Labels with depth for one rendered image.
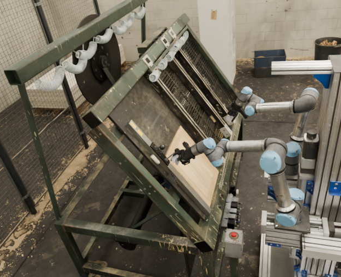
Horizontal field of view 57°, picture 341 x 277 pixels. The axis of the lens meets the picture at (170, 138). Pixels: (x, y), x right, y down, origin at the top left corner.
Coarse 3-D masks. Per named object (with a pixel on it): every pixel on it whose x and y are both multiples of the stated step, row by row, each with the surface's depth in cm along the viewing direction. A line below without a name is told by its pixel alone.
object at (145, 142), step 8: (128, 128) 215; (136, 128) 216; (136, 136) 217; (144, 136) 219; (144, 144) 219; (152, 152) 222; (160, 160) 224; (168, 168) 226; (176, 176) 229; (184, 184) 232; (192, 192) 235; (200, 200) 239; (200, 208) 241; (208, 208) 242
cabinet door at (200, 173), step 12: (180, 132) 260; (180, 144) 254; (192, 144) 267; (168, 156) 234; (204, 156) 274; (180, 168) 240; (192, 168) 253; (204, 168) 266; (192, 180) 246; (204, 180) 259; (204, 192) 252
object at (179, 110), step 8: (144, 56) 249; (152, 64) 253; (160, 72) 257; (160, 80) 259; (160, 88) 258; (168, 96) 260; (168, 104) 265; (176, 104) 263; (176, 112) 267; (184, 112) 267; (184, 120) 270; (192, 120) 272; (192, 128) 272; (200, 136) 275; (224, 160) 286
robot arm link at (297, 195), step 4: (292, 188) 203; (292, 192) 200; (296, 192) 199; (300, 192) 199; (292, 196) 196; (296, 196) 196; (300, 196) 196; (296, 200) 195; (300, 200) 196; (300, 204) 196; (300, 208) 195
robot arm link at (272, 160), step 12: (276, 144) 178; (264, 156) 173; (276, 156) 171; (264, 168) 176; (276, 168) 171; (276, 180) 179; (276, 192) 184; (288, 192) 184; (276, 204) 193; (288, 204) 186; (276, 216) 191; (288, 216) 186
